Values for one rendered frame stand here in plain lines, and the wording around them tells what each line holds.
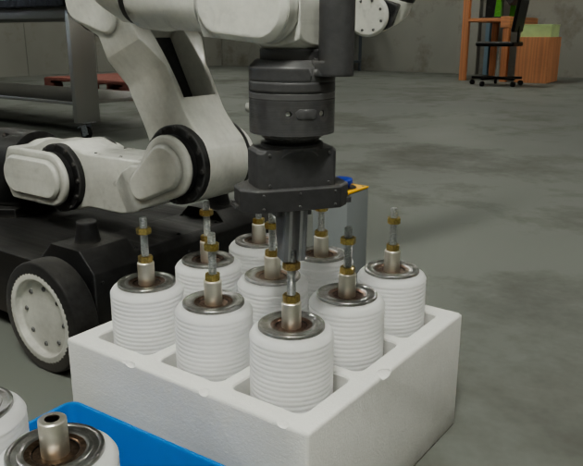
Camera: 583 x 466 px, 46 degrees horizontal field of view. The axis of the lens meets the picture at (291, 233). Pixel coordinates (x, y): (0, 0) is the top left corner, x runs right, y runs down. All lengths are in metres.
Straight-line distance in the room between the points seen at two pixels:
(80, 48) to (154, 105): 2.70
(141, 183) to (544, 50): 7.85
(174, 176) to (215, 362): 0.46
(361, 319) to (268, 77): 0.32
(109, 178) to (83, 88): 2.59
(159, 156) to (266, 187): 0.54
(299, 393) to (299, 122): 0.29
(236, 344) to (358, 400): 0.16
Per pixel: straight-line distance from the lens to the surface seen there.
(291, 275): 0.76
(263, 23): 0.67
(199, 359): 0.84
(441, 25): 10.91
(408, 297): 0.94
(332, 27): 0.67
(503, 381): 1.25
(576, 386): 1.28
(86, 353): 0.95
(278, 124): 0.68
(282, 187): 0.71
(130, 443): 0.88
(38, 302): 1.28
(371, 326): 0.85
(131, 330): 0.91
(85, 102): 3.99
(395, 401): 0.89
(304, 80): 0.68
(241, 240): 1.09
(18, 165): 1.56
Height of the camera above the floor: 0.57
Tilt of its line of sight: 16 degrees down
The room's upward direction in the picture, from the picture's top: straight up
